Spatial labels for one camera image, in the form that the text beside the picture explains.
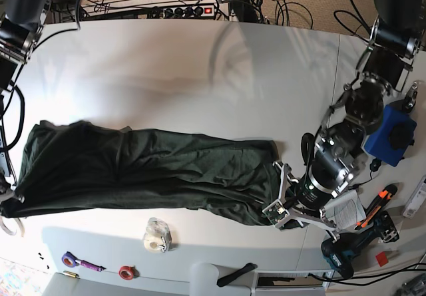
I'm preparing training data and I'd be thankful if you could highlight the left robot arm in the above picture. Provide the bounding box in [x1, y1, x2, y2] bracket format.
[263, 0, 425, 233]

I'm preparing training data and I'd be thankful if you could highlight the metal clamp tool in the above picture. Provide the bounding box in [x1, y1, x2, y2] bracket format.
[402, 80, 419, 114]

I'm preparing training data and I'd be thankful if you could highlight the brass small cylinder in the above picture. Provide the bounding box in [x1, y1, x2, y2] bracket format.
[63, 271, 79, 279]

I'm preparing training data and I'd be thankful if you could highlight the red tape roll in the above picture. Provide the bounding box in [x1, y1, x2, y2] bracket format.
[118, 265, 136, 281]

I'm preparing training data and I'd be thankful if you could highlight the black cordless drill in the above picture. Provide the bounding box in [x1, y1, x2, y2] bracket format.
[321, 211, 399, 279]

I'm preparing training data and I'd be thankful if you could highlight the blue plastic box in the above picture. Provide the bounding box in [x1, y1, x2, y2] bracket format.
[364, 105, 417, 167]

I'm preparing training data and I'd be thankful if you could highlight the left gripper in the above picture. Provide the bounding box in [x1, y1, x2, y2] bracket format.
[262, 161, 341, 241]

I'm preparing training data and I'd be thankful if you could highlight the dark green t-shirt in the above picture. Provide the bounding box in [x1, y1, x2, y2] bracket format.
[1, 121, 281, 226]

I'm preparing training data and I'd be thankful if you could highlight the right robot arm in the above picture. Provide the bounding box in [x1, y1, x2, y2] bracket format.
[1, 0, 55, 204]

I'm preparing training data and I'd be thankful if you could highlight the black power strip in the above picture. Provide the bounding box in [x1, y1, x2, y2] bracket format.
[146, 5, 215, 19]

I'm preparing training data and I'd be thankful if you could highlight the red square sticker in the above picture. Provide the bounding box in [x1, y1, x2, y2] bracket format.
[375, 251, 389, 267]

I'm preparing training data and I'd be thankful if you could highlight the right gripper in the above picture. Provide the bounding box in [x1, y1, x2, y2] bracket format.
[1, 173, 25, 209]

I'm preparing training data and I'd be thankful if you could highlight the orange black utility knife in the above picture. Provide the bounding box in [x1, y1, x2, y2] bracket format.
[354, 184, 398, 231]

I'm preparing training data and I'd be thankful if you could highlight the white paper manual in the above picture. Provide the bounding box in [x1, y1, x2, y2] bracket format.
[324, 190, 366, 231]

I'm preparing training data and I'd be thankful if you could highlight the white tape roll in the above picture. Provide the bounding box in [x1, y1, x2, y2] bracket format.
[0, 216, 25, 237]

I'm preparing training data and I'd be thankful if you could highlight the black strap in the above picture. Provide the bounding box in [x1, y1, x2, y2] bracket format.
[216, 262, 256, 287]

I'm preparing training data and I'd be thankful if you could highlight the purple tape roll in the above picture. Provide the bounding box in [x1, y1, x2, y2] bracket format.
[61, 251, 79, 268]

